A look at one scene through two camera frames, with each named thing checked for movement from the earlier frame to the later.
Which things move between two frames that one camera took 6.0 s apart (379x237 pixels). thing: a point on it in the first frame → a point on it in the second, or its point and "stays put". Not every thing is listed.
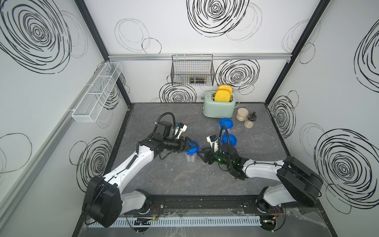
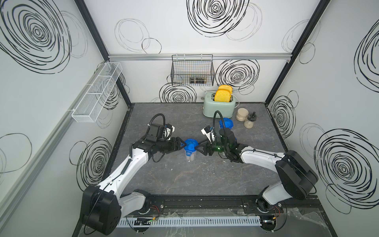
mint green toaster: x=217 y=109 stays put
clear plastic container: x=190 y=158 stays put
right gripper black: x=210 y=154 → x=208 y=145
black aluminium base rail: x=204 y=204 stays put
